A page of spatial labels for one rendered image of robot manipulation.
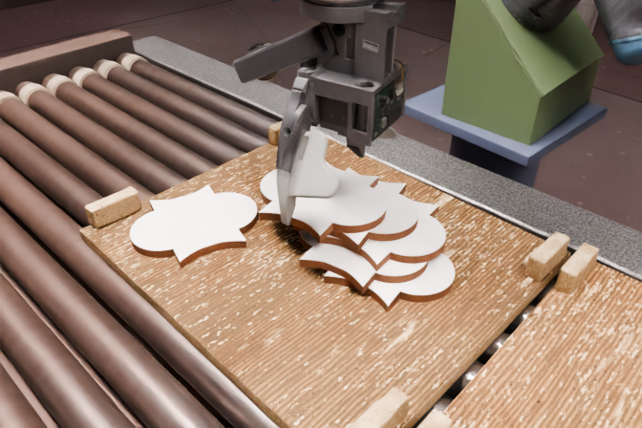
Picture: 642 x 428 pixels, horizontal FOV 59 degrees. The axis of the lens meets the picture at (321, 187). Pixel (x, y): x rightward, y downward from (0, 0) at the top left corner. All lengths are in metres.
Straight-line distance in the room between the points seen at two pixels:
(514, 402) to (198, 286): 0.30
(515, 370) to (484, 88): 0.57
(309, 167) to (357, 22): 0.13
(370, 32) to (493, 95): 0.54
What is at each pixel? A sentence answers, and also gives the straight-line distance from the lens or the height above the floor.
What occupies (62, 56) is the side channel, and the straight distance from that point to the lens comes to 1.19.
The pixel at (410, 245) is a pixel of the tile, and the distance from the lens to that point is 0.57.
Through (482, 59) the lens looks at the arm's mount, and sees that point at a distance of 0.98.
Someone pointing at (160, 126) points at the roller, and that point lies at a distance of 0.94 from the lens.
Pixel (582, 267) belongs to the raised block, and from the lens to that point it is 0.60.
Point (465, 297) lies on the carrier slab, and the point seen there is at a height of 0.94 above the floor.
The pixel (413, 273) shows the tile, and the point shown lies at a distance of 0.56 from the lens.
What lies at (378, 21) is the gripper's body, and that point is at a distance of 0.47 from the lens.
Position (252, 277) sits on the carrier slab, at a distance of 0.58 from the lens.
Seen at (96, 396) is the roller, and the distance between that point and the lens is 0.54.
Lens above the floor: 1.33
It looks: 33 degrees down
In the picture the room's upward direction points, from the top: straight up
